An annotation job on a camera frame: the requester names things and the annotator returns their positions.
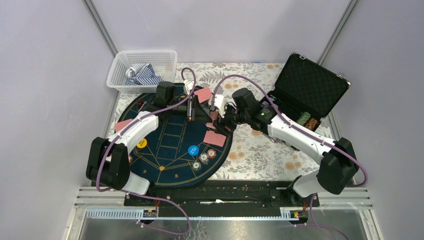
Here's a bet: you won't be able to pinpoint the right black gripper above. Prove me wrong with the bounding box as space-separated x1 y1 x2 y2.
212 102 250 138

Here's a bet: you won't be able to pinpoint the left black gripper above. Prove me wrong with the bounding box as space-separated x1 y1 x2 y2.
166 94 212 122

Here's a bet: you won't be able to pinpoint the dealt red card top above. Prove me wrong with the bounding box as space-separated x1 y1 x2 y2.
194 87 212 104

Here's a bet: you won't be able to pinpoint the dealt red card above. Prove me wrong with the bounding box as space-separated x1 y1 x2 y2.
194 87 212 104
114 118 133 132

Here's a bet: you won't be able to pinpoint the red playing card deck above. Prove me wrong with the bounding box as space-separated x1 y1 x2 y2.
205 111 219 130

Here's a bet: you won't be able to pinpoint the dealt red cards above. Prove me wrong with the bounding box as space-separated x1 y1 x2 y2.
202 130 227 147

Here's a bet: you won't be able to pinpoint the red white chip stack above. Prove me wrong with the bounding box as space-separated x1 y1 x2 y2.
207 149 217 159

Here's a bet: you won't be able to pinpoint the blue ten chip stack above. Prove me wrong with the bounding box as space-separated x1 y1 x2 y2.
199 153 210 165

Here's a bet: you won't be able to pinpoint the yellow big blind button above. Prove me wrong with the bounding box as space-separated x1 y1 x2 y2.
136 138 148 149

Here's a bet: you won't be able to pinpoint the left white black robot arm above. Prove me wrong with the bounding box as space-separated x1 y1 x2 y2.
85 81 212 206

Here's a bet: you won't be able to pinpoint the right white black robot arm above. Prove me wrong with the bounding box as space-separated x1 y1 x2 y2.
208 88 359 206

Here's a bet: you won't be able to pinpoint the floral tablecloth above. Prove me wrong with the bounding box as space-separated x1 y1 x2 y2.
96 62 345 182

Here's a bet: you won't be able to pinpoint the round dark poker mat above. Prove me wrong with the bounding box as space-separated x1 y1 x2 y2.
112 83 234 190

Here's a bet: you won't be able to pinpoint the blue small blind button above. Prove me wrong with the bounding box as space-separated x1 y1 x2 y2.
187 145 199 156

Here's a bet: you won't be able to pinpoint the green chip row in case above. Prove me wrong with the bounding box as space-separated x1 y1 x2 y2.
296 111 311 126

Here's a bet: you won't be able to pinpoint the black aluminium chip case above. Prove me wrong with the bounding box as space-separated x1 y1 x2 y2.
267 52 351 131

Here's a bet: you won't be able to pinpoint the blue striped cloth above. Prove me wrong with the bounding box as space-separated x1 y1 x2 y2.
124 63 164 86

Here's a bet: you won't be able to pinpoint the orange black chip row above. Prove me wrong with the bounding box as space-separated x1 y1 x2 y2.
304 118 320 131

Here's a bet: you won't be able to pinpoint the white plastic basket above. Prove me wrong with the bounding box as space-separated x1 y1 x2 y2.
106 50 178 94

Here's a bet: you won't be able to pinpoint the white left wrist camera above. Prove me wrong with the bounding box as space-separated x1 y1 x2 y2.
183 80 195 96

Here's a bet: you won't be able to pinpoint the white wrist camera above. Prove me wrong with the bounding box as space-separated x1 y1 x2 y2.
208 94 227 116
183 80 195 96

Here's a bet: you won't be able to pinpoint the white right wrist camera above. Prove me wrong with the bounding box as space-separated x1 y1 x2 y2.
208 94 227 116

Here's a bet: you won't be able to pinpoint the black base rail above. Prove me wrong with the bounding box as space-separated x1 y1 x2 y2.
91 177 321 220

